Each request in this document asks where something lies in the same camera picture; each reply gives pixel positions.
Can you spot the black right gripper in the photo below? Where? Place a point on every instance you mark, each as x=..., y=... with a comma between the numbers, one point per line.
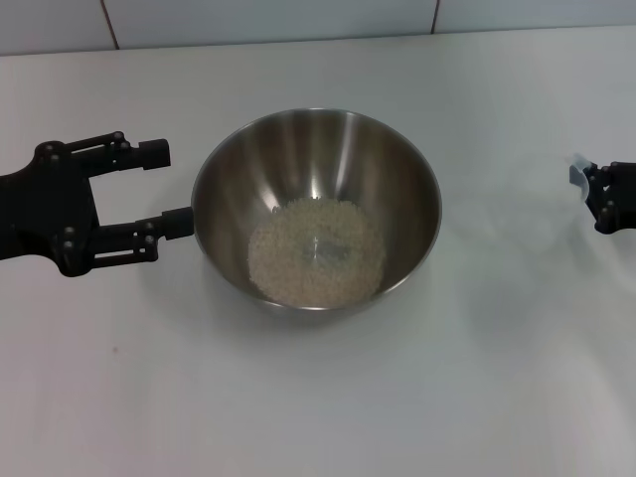
x=621, y=199

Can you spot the white rice grains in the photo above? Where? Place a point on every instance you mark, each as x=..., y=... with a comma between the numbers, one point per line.
x=308, y=268

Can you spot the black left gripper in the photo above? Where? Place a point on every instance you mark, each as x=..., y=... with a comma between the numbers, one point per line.
x=45, y=213

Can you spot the clear plastic measuring cup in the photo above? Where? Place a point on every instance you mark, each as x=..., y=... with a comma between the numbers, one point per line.
x=579, y=174

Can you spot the stainless steel bowl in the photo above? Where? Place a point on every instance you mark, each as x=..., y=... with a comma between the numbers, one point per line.
x=298, y=164

